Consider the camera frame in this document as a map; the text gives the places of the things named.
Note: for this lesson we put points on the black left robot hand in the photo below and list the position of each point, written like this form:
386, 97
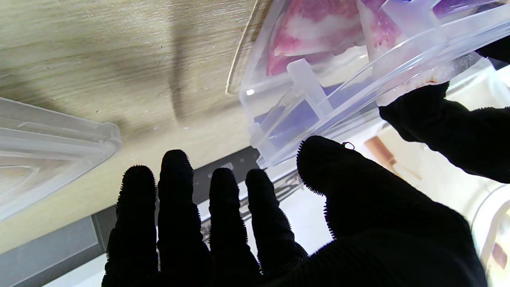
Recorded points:
458, 135

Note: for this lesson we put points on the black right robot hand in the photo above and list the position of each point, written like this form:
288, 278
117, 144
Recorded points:
378, 239

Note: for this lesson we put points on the raw bacon slice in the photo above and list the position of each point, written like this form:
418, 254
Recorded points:
382, 28
310, 28

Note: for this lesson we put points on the clear container with blue clips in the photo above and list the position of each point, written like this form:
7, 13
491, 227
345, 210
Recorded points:
303, 91

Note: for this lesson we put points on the clear lid with blue label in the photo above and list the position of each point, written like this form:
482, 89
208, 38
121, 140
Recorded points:
48, 151

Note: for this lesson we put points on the printed kitchen backdrop cloth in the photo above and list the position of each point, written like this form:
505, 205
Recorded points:
438, 187

